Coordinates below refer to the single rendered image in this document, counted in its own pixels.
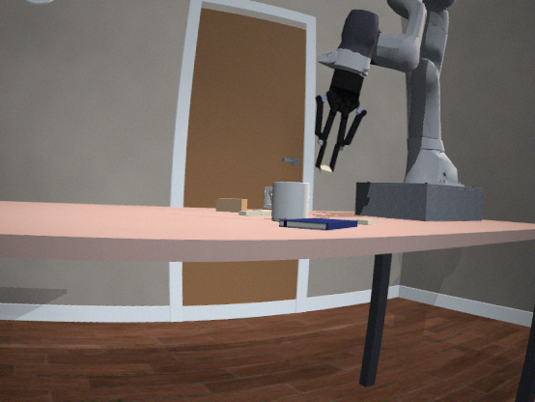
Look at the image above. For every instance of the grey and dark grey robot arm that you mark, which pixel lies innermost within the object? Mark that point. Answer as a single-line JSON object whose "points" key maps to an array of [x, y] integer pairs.
{"points": [[362, 42]]}

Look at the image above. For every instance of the dark blue rectangular pad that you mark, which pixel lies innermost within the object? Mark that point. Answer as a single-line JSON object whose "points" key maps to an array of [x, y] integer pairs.
{"points": [[317, 223]]}

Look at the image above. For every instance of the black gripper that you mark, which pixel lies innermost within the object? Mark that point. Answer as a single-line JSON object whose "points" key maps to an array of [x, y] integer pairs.
{"points": [[344, 99]]}

